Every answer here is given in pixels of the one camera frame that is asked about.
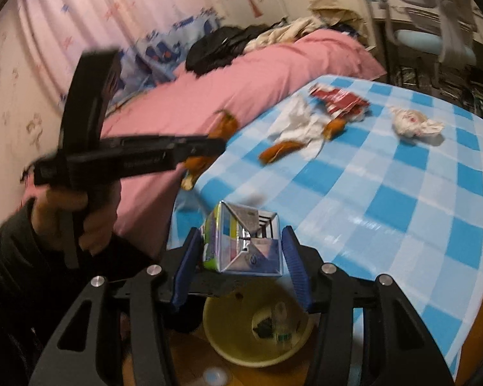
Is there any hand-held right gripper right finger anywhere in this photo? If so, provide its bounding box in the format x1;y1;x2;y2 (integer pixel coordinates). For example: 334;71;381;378
279;225;455;386

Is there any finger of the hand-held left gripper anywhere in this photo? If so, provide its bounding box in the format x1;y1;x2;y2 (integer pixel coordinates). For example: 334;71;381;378
172;136;227;166

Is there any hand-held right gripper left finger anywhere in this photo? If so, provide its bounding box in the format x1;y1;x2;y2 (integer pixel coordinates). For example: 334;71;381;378
28;227;206;386

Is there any colourful drink carton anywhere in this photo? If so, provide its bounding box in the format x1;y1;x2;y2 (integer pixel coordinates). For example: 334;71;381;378
201;201;284;278

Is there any yellow plastic basin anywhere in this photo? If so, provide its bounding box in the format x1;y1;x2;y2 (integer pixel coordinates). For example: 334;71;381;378
202;277;317;368

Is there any long orange peel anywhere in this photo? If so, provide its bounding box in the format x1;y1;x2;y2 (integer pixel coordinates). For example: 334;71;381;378
259;141;302;165

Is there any red snack wrapper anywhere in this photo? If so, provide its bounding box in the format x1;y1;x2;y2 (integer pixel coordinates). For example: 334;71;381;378
308;82;371;123

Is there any person's left forearm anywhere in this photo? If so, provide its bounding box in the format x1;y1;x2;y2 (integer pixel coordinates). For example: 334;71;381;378
0;201;162;330

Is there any person's left hand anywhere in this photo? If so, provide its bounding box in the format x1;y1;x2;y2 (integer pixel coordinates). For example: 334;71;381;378
31;186;122;257

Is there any small clear bottle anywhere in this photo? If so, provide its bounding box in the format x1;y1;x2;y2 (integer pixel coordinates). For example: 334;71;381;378
271;301;302;348

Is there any dark scrap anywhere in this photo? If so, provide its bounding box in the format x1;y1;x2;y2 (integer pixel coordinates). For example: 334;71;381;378
253;317;276;338

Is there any pink bed blanket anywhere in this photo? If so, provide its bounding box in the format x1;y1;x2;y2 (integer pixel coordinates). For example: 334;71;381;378
24;30;387;250

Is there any black jacket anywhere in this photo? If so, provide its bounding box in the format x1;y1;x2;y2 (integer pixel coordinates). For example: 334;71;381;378
185;24;282;77

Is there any blue checked tablecloth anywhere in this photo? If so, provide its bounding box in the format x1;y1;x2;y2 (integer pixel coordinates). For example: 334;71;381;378
167;74;483;374

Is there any pink curtain with whale print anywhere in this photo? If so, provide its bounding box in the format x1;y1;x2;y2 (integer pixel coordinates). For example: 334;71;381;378
16;0;226;129

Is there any white tissue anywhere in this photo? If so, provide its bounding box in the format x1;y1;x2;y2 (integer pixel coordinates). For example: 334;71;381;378
268;96;331;159

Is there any white round container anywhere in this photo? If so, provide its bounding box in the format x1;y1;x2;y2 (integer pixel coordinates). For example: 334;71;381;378
201;368;230;386

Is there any short orange peel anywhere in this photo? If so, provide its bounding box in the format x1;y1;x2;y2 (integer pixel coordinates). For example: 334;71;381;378
324;118;347;139

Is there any beige clothes pile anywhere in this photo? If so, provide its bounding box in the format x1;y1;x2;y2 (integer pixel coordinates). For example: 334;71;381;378
243;18;327;55

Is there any crumpled tissue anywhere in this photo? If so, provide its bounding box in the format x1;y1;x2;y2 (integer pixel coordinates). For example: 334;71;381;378
388;105;445;145

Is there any beige hat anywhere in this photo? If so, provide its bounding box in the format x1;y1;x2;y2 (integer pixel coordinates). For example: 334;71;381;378
308;0;367;35

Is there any grey and blue desk chair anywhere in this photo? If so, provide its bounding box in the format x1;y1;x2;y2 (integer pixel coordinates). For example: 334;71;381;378
386;0;483;89

